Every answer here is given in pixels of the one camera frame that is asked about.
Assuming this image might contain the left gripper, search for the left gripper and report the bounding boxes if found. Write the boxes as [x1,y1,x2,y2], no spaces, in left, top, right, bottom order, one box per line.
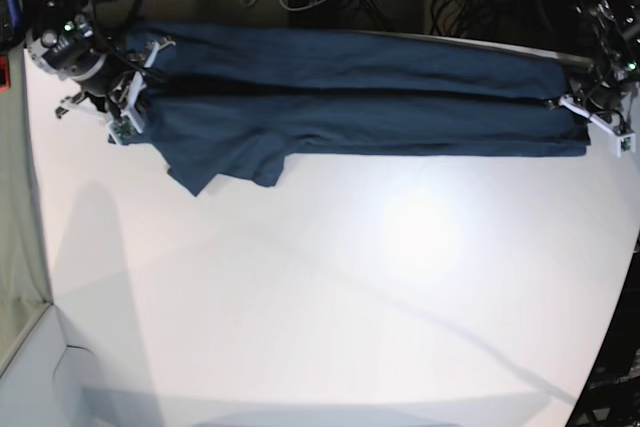
[544,79,638,135]

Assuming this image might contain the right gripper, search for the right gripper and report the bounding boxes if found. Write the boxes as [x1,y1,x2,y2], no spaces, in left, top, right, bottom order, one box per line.
[55,37,176,125]

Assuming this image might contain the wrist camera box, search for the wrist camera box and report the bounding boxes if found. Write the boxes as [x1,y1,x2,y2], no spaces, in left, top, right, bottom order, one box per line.
[610,131,637,158]
[107,116,142,145]

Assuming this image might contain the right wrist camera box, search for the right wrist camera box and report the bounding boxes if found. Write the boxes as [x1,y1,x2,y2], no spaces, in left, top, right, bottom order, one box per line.
[107,116,142,145]

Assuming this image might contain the blue handled tool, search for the blue handled tool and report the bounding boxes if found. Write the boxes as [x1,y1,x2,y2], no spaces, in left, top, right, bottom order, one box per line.
[5,0,23,29]

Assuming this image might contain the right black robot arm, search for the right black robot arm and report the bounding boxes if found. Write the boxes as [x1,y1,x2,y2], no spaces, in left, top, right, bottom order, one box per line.
[26,0,175,137]

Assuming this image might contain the red black clamp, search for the red black clamp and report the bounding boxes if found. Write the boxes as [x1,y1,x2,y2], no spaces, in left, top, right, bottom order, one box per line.
[0,54,11,92]

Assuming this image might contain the dark blue t-shirt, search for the dark blue t-shirt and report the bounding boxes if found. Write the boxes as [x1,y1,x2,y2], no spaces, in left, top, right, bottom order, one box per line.
[126,22,590,194]

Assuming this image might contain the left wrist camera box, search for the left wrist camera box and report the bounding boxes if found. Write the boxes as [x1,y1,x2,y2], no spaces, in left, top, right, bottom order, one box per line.
[610,131,637,158]

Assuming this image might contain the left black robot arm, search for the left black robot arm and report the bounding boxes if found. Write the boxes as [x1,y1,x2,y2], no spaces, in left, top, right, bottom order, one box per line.
[557,0,639,141]

